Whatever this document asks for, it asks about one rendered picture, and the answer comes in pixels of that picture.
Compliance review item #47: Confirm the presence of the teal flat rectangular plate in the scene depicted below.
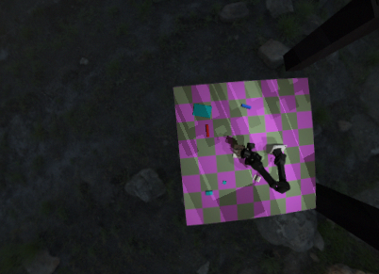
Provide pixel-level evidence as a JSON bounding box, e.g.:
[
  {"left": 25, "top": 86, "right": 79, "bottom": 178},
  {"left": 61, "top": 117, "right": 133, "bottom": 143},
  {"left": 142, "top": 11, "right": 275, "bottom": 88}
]
[{"left": 192, "top": 104, "right": 212, "bottom": 118}]

